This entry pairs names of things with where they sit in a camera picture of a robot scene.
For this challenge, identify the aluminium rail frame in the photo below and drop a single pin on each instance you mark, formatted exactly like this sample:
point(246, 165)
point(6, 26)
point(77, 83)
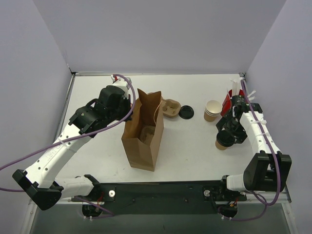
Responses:
point(283, 197)

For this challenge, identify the brown paper coffee cup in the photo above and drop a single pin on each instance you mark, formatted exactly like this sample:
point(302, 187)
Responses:
point(221, 145)

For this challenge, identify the brown pulp cup carrier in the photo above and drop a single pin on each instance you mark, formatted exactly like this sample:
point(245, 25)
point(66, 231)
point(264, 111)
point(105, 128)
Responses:
point(147, 134)
point(170, 108)

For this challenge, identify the white wrapped straws bundle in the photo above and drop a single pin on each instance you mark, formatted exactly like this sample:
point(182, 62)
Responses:
point(239, 87)

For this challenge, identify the brown paper bag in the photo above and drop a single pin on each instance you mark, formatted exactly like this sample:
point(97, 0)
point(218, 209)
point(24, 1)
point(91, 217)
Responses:
point(147, 111)

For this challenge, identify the stack of black lids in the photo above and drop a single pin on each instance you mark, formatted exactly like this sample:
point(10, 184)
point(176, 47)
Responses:
point(186, 112)

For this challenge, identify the black plastic cup lid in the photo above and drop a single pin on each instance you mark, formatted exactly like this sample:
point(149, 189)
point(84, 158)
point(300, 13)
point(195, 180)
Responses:
point(225, 137)

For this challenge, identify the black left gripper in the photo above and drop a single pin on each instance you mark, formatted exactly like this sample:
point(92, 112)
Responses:
point(127, 107)

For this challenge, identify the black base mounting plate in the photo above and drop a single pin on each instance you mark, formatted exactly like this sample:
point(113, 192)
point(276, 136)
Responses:
point(164, 198)

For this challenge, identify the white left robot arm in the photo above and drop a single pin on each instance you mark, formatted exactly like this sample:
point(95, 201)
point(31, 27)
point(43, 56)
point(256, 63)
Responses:
point(40, 181)

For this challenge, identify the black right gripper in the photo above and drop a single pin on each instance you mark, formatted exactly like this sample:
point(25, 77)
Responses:
point(229, 126)

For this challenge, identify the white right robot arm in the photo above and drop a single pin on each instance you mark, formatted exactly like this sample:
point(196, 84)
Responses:
point(269, 167)

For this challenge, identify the red plastic cup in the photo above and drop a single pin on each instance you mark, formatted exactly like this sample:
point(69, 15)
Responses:
point(232, 105)

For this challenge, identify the stack of paper cups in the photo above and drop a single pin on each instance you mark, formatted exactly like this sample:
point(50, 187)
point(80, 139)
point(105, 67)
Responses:
point(212, 110)

